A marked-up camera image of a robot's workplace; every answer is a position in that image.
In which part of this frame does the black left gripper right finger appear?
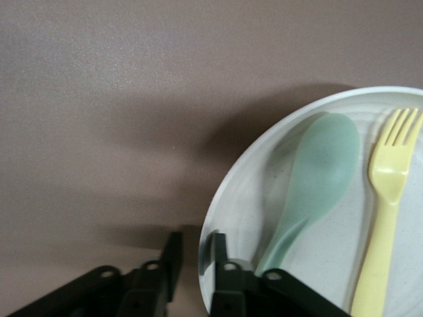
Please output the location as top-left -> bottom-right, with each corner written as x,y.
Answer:
211,232 -> 351,317

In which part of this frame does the yellow plastic fork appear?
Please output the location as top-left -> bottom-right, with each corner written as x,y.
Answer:
349,108 -> 423,317

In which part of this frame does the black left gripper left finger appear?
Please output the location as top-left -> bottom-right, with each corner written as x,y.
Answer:
6,230 -> 183,317

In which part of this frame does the brown table cover mat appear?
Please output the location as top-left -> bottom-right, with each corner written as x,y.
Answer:
0,0 -> 423,317

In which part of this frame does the round off-white plate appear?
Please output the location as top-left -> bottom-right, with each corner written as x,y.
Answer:
198,86 -> 423,317

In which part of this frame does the pale green plastic spoon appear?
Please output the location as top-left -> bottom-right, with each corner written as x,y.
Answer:
254,112 -> 362,278

